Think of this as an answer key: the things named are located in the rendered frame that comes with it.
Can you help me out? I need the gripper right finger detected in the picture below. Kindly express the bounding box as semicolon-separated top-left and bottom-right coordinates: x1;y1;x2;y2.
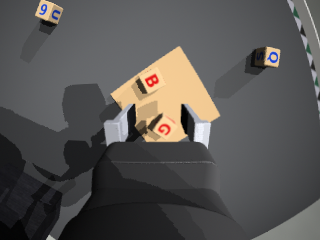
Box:
180;104;211;149

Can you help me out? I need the wooden letter block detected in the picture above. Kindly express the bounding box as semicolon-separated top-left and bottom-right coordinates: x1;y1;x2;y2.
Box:
152;112;177;140
255;47;280;68
35;0;63;25
139;67;166;94

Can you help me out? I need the tan flat mat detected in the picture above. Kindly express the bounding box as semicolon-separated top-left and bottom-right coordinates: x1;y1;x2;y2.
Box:
111;46;220;142

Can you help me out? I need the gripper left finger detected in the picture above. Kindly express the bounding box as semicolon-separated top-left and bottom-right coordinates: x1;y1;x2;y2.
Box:
103;104;136;147

